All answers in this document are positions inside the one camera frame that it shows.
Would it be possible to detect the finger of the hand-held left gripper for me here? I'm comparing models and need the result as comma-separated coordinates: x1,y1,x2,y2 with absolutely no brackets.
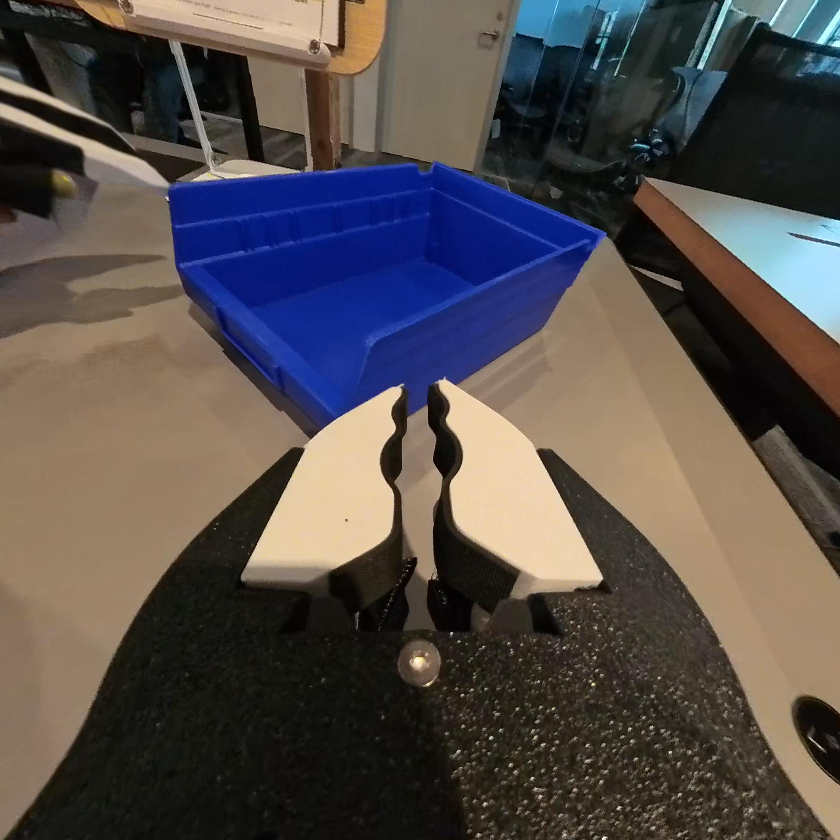
0,73,135,155
0,98,173,221

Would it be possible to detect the wooden post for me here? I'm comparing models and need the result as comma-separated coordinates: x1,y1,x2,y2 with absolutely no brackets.
304,67,343,173

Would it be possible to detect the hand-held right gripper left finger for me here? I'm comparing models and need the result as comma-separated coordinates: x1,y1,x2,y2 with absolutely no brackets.
241,386,417,616

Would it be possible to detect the blue plastic bin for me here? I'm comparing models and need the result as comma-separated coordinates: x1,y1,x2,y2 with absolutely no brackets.
168,161,607,431

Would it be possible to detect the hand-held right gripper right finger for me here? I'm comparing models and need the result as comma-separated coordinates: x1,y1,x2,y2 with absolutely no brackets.
427,378,605,630

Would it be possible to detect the white flat base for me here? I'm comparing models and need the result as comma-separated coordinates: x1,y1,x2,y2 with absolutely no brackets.
184,157,311,186

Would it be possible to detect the white door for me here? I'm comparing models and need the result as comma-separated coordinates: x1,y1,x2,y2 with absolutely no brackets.
379,0,521,173

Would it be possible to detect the black desk grommet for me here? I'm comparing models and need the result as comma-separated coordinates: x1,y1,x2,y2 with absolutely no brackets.
793,694,840,763

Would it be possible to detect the grey desk with wood edge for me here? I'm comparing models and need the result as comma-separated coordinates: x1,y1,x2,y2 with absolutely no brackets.
631,177,840,431

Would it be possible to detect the black mesh office chair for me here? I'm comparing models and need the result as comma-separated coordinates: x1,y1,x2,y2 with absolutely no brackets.
675,22,840,219

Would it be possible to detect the wooden board with white sign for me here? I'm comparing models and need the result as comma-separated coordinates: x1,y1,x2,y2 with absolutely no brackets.
77,0,385,81

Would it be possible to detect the white strap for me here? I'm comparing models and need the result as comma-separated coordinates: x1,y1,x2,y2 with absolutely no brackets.
169,38,225,173

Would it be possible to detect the grey office chair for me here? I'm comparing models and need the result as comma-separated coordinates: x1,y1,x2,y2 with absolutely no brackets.
656,66,713,135

